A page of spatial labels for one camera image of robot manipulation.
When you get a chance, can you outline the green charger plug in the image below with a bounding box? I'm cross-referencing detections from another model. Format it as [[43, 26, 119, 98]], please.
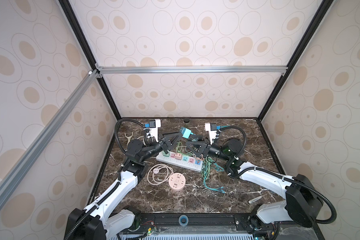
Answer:
[[163, 151, 171, 157]]

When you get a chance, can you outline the teal charger plug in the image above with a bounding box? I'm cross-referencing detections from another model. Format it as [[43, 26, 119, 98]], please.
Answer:
[[181, 127, 193, 139]]

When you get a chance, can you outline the pink charger plug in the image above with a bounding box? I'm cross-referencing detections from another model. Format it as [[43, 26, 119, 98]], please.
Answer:
[[174, 153, 183, 160]]

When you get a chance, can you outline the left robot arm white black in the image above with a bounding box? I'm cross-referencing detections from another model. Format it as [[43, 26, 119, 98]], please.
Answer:
[[64, 118, 183, 240]]

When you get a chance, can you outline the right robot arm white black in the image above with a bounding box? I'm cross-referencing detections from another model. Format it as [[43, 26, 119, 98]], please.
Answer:
[[181, 123, 338, 230]]

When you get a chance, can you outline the white colourful power strip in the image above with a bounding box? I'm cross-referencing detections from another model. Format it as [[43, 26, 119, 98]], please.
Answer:
[[156, 152, 203, 172]]

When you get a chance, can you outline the cream vegetable peeler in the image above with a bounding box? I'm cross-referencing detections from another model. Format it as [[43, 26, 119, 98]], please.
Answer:
[[124, 133, 134, 145]]

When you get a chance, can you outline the pink round socket hub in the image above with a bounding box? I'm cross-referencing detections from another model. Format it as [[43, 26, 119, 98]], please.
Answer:
[[168, 173, 186, 192]]

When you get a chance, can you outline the small white clip tool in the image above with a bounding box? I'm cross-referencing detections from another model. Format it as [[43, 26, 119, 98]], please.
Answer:
[[248, 196, 267, 205]]

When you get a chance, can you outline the silver aluminium bar back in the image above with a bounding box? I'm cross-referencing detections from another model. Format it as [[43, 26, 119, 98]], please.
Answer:
[[98, 66, 288, 75]]

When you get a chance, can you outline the silver aluminium bar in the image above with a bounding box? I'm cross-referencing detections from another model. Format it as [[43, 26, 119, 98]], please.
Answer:
[[0, 69, 100, 210], [98, 66, 288, 75]]

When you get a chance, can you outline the silver aluminium bar left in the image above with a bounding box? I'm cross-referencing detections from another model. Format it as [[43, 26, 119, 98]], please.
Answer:
[[0, 69, 100, 210]]

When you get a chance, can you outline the green charger cable bundle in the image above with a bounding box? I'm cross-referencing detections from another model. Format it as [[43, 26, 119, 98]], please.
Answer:
[[175, 142, 217, 181]]

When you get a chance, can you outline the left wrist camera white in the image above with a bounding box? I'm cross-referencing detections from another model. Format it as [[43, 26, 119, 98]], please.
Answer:
[[144, 119, 161, 142]]

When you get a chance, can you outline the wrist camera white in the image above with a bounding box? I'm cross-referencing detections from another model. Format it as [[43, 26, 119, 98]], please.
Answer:
[[205, 123, 221, 145], [144, 119, 161, 142]]

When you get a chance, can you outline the teal charger cable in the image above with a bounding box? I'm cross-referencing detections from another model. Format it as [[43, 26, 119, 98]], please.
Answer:
[[201, 155, 227, 194]]

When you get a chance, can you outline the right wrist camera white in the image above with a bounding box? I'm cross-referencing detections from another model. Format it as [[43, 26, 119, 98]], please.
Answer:
[[205, 123, 221, 145]]

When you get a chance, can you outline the pink round hub cable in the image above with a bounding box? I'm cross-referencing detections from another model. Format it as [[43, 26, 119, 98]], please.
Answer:
[[146, 163, 174, 186]]

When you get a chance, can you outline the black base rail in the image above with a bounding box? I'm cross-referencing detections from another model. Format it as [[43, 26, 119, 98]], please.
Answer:
[[66, 212, 325, 240]]

